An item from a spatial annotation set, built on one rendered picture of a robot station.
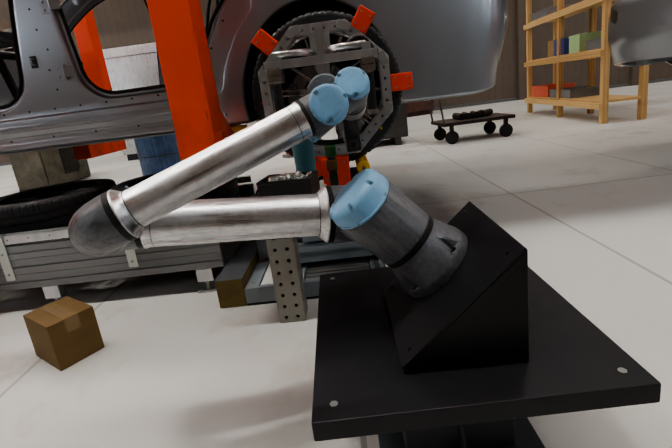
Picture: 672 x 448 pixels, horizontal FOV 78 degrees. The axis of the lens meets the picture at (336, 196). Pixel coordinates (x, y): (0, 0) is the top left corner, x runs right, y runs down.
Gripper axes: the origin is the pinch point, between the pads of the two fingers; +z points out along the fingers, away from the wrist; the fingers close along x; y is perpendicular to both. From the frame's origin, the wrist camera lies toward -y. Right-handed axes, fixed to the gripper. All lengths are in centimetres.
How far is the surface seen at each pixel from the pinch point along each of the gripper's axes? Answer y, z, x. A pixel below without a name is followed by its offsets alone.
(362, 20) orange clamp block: 52, 14, -14
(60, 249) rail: -15, 61, 136
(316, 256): -35, 60, 18
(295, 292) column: -49, 29, 27
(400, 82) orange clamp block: 28.6, 23.9, -27.0
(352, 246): -33, 58, 1
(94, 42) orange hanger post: 226, 255, 221
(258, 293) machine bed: -48, 48, 44
